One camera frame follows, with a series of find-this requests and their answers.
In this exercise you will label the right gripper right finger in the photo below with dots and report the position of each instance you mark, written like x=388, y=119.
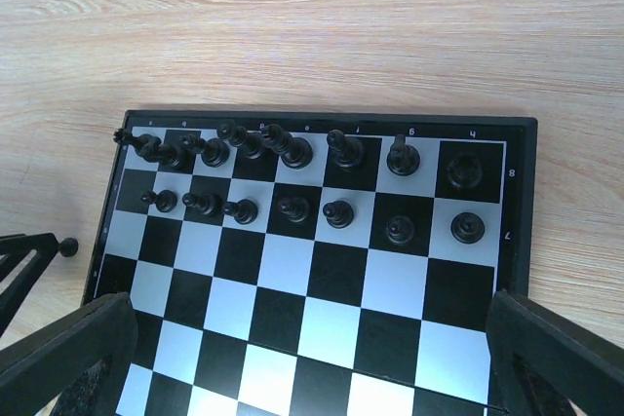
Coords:
x=548, y=365

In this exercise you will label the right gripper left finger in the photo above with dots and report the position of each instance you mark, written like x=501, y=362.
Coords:
x=81, y=360

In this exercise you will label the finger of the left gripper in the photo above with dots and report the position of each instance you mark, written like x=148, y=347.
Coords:
x=14, y=249

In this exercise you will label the black rook piece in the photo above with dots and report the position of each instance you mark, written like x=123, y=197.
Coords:
x=125, y=138

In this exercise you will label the black knight piece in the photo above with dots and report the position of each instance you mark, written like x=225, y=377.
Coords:
x=153, y=150

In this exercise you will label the black bishop piece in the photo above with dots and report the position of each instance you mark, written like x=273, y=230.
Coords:
x=213, y=152

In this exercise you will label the black king piece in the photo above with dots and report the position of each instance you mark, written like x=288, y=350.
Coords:
x=248, y=144

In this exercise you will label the black queen piece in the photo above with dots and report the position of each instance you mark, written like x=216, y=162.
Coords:
x=295, y=152

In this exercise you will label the black and white chessboard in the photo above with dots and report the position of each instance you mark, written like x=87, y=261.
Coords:
x=282, y=318

